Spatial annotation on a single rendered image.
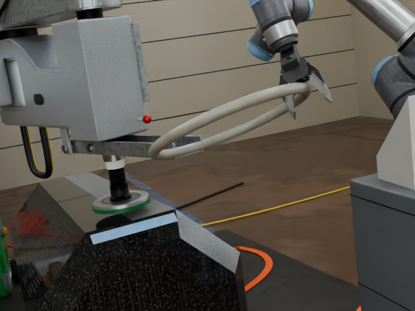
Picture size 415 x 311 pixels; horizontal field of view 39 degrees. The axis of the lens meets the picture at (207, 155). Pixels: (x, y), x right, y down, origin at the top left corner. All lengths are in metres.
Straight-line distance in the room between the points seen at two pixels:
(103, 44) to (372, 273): 1.30
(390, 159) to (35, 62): 1.40
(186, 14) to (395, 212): 6.04
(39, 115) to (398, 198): 1.40
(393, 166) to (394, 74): 0.34
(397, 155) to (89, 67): 1.11
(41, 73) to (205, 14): 5.72
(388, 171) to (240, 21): 6.09
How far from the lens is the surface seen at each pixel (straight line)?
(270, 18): 1.64
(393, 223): 2.17
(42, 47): 2.53
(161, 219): 2.17
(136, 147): 1.96
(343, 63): 8.95
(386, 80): 2.28
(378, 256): 2.30
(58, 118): 2.31
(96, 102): 2.06
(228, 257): 2.31
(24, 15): 2.40
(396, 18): 2.23
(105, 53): 2.09
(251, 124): 1.88
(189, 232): 2.20
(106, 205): 2.18
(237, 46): 8.11
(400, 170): 2.18
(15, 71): 2.68
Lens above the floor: 1.45
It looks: 11 degrees down
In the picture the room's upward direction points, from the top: 8 degrees counter-clockwise
